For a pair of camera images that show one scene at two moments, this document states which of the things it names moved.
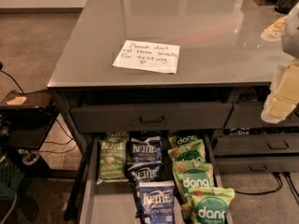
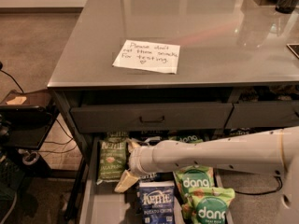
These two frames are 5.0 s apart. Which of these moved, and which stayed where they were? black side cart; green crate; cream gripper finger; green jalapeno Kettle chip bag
Moved: cream gripper finger
Stayed: black side cart; green crate; green jalapeno Kettle chip bag
